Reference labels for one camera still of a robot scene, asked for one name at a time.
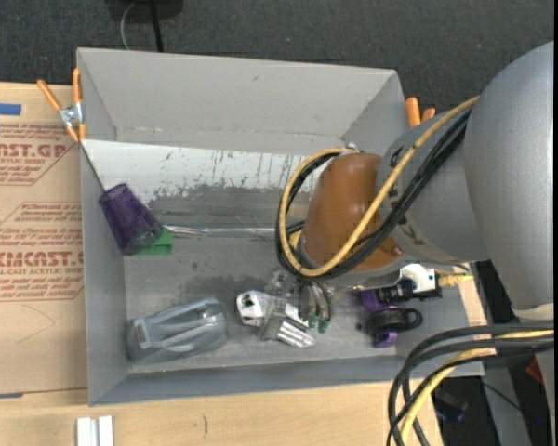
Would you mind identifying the purple translucent cup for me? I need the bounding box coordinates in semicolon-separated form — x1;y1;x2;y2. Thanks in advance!
98;183;165;256

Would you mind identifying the purple and black tool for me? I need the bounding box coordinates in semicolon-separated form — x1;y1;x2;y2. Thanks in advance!
352;287;425;348

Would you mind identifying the green block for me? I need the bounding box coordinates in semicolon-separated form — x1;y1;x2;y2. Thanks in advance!
133;227;175;256

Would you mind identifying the brown cardboard board red print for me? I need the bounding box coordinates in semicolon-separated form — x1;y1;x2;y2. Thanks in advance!
0;80;90;397

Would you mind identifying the grey metal bin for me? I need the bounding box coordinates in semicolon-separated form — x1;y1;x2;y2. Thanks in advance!
75;47;487;408

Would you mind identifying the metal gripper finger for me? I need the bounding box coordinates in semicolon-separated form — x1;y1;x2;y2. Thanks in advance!
235;289;280;328
259;311;317;349

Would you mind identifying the black cylinder on white bracket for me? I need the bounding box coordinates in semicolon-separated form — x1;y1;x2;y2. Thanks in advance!
375;262;444;304

